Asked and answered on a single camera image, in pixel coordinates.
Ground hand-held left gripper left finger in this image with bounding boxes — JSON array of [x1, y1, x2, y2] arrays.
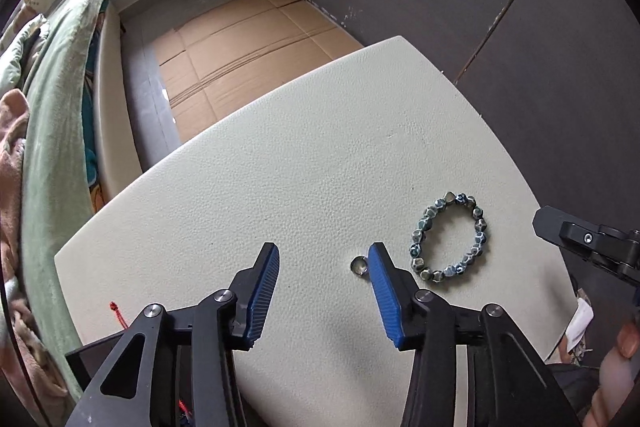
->
[[65, 243, 280, 427]]

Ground white bed frame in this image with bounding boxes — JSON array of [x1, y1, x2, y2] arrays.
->
[[91, 0, 145, 208]]

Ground pink fleece blanket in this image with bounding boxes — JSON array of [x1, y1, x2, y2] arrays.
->
[[0, 88, 72, 410]]

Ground blue green beaded bracelet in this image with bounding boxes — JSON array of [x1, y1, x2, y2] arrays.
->
[[409, 190, 490, 284]]

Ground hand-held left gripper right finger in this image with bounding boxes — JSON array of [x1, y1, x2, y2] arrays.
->
[[367, 243, 581, 427]]

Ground person's right hand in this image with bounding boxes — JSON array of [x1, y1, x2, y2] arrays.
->
[[581, 313, 640, 427]]

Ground flattened cardboard sheets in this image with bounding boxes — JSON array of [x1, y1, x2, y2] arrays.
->
[[154, 0, 369, 146]]

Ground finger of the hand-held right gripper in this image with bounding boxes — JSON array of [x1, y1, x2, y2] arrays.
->
[[532, 205, 640, 289]]

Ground green printed duvet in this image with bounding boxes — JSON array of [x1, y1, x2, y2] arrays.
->
[[0, 13, 49, 94]]

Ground white paper scrap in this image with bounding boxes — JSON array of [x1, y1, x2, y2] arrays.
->
[[565, 297, 596, 354]]

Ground person's grey trousers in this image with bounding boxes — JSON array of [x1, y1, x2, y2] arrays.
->
[[547, 354, 607, 427]]

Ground red cord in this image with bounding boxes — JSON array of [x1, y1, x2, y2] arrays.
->
[[109, 301, 127, 334]]

